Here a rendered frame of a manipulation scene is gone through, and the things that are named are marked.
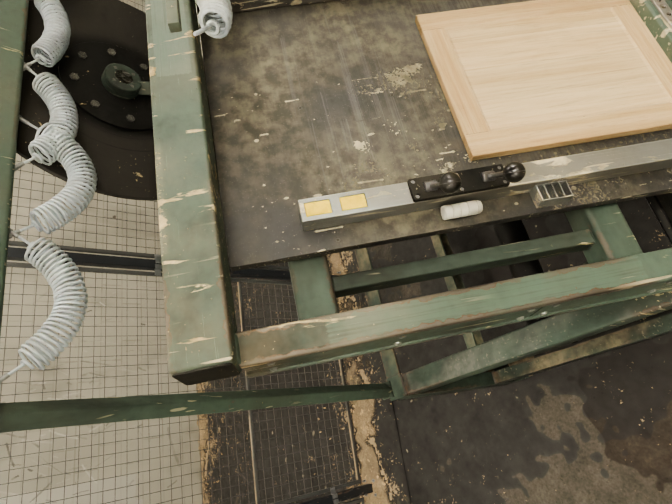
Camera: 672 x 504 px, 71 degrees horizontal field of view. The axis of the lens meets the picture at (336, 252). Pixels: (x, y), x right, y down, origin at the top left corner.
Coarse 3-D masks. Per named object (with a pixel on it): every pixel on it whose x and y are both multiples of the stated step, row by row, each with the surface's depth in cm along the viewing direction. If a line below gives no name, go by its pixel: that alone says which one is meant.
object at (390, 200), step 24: (648, 144) 99; (528, 168) 96; (552, 168) 96; (576, 168) 96; (600, 168) 96; (624, 168) 97; (648, 168) 100; (360, 192) 92; (384, 192) 92; (408, 192) 92; (480, 192) 93; (504, 192) 96; (312, 216) 89; (336, 216) 90; (360, 216) 92; (384, 216) 94
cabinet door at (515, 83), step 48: (576, 0) 121; (624, 0) 121; (432, 48) 112; (480, 48) 113; (528, 48) 113; (576, 48) 114; (624, 48) 114; (480, 96) 106; (528, 96) 107; (576, 96) 107; (624, 96) 108; (480, 144) 100; (528, 144) 101
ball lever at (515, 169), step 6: (510, 162) 82; (516, 162) 82; (504, 168) 83; (510, 168) 82; (516, 168) 81; (522, 168) 81; (480, 174) 93; (486, 174) 92; (492, 174) 90; (498, 174) 88; (504, 174) 83; (510, 174) 82; (516, 174) 81; (522, 174) 81; (486, 180) 92; (492, 180) 93; (510, 180) 82; (516, 180) 82
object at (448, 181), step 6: (444, 174) 81; (450, 174) 80; (456, 174) 80; (432, 180) 92; (444, 180) 80; (450, 180) 80; (456, 180) 80; (426, 186) 91; (432, 186) 89; (438, 186) 86; (444, 186) 80; (450, 186) 80; (456, 186) 80; (450, 192) 81
